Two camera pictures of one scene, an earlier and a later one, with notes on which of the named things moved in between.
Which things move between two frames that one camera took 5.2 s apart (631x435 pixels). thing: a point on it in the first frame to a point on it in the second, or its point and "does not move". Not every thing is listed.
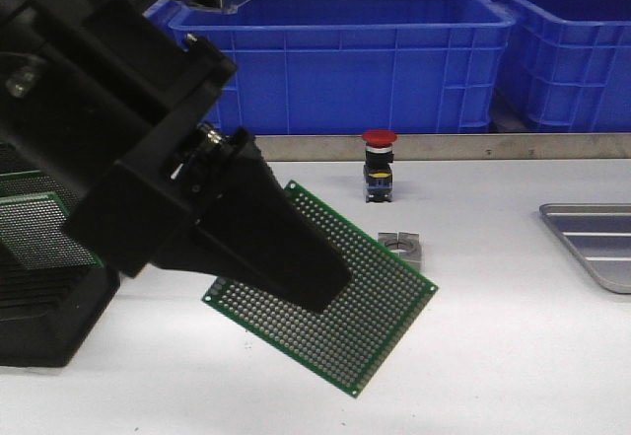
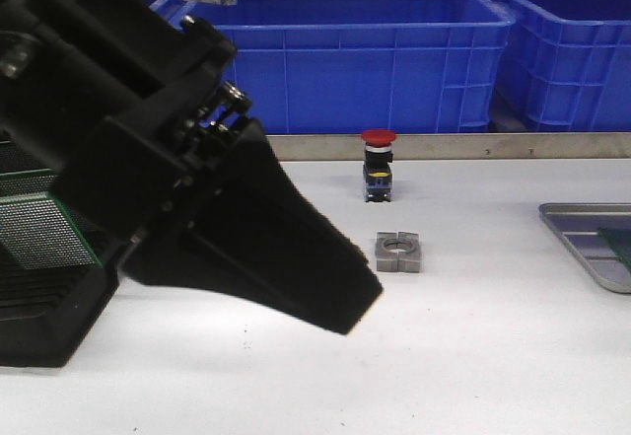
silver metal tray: (600, 233) does not move
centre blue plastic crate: (330, 55) does not move
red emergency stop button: (378, 169) does not move
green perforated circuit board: (347, 340) to (619, 239)
